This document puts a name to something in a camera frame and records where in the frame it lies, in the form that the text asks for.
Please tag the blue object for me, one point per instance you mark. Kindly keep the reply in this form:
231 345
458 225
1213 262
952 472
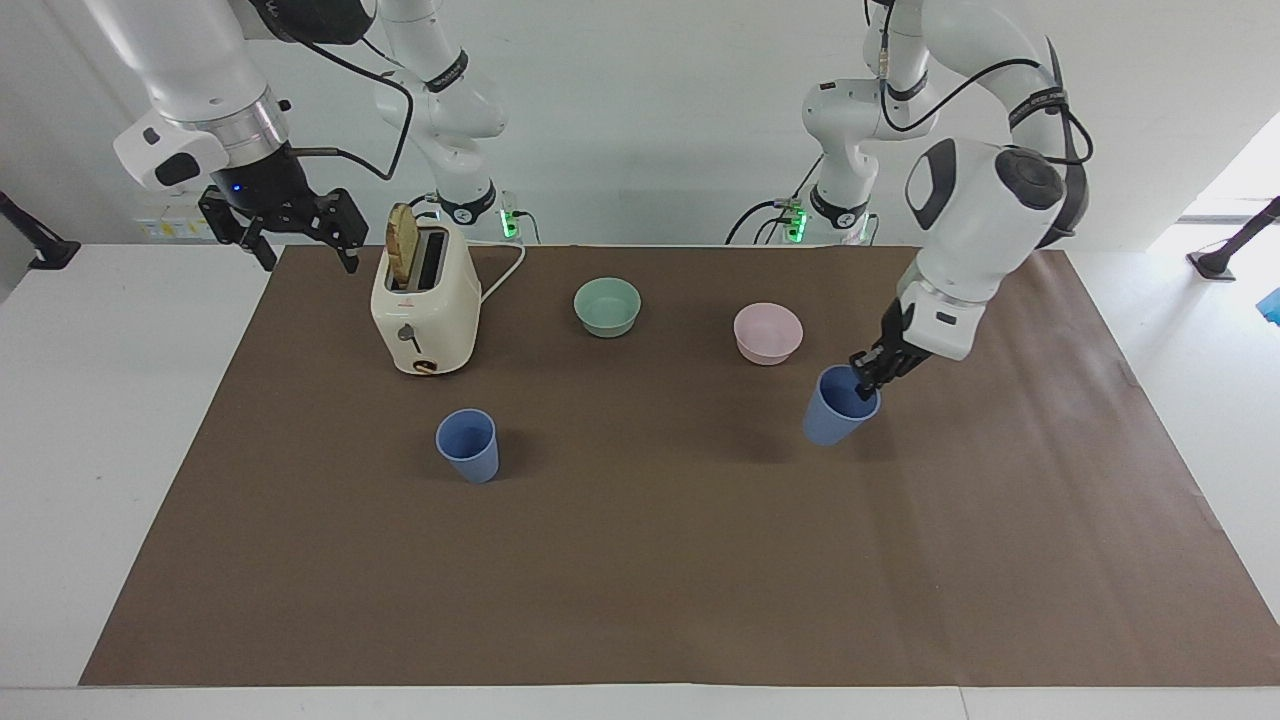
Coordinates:
1271 306

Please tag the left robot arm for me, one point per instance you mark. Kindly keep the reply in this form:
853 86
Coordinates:
975 215

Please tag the cream toaster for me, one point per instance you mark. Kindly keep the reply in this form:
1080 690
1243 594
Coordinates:
425 320

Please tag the green bowl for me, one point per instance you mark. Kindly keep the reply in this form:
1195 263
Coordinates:
607 308

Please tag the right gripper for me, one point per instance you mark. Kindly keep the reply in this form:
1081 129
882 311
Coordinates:
262 182

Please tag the blue plastic cup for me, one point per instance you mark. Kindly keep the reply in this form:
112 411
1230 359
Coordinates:
470 448
832 415

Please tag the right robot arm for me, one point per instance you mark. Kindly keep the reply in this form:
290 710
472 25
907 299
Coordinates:
190 70

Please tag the black stand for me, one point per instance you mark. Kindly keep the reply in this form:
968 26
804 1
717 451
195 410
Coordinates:
35 240
1235 240

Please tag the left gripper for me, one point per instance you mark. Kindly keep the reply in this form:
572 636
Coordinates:
898 330

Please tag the pink bowl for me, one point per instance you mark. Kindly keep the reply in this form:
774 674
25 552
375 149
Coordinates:
768 335

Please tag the toast slice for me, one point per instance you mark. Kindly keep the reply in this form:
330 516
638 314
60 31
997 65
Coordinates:
400 245

